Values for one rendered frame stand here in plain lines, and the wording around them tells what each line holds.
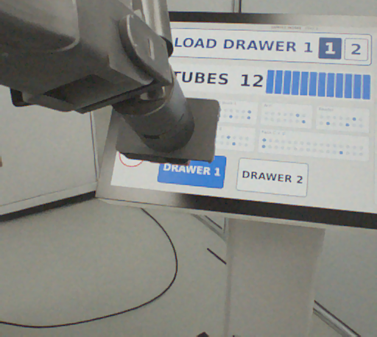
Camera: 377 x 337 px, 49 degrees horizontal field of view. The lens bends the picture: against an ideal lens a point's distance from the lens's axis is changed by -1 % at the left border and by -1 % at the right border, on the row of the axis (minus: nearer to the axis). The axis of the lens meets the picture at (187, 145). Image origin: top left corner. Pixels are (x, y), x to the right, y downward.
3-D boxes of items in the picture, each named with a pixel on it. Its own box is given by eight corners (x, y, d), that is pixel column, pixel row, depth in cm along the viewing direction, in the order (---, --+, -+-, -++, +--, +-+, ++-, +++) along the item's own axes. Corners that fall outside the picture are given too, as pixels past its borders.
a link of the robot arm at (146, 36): (23, 93, 28) (131, 51, 25) (20, -41, 32) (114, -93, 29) (120, 136, 39) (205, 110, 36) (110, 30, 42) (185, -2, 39)
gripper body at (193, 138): (130, 99, 46) (107, 69, 39) (222, 106, 44) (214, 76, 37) (119, 155, 45) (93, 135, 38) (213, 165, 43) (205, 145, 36)
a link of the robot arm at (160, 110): (103, 118, 31) (177, 103, 31) (96, 40, 34) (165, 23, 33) (129, 144, 38) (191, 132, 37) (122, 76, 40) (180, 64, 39)
